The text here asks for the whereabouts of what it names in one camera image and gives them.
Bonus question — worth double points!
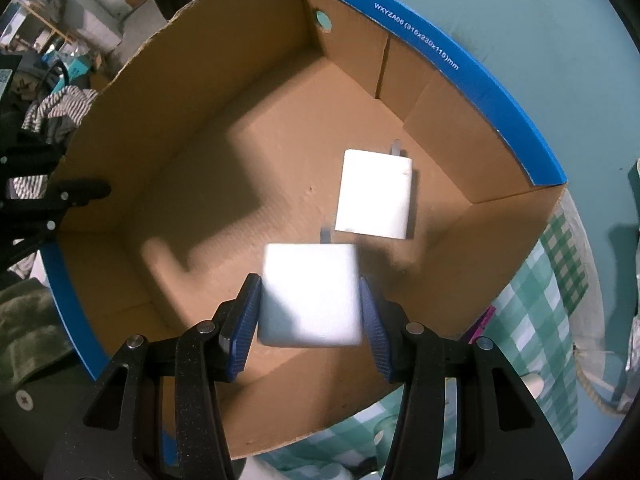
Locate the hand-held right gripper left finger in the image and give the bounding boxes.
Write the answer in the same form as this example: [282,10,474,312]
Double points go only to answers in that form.
[45,272,264,480]

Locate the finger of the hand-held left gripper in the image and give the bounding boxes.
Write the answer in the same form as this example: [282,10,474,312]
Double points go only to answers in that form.
[0,130,112,272]

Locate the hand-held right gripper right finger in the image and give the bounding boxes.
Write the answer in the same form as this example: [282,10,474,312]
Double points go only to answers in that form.
[357,275,574,480]

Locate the white charger block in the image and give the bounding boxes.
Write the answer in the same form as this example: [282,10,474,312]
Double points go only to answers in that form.
[256,230,364,349]
[333,139,416,241]

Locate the blue-rimmed cardboard box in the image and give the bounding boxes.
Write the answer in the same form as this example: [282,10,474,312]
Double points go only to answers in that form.
[40,0,569,461]

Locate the green checkered cloth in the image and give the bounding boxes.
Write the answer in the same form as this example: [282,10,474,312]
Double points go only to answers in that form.
[245,185,609,480]

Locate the striped cloth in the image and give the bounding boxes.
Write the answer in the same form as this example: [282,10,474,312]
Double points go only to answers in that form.
[10,85,99,202]

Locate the purple packet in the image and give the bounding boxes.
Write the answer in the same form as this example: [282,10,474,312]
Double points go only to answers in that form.
[467,305,497,345]

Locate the teal box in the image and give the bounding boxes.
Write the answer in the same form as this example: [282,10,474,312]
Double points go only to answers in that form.
[62,57,93,81]

